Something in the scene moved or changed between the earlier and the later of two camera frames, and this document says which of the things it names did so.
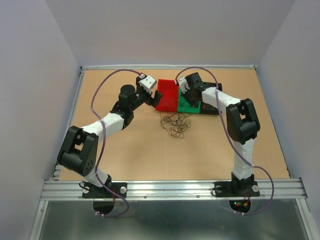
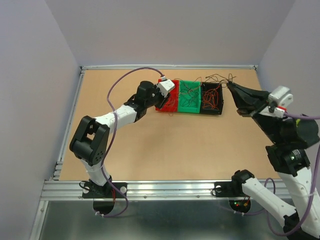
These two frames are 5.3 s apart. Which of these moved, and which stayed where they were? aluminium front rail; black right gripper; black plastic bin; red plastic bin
Moved: black right gripper
Stayed: red plastic bin; aluminium front rail; black plastic bin
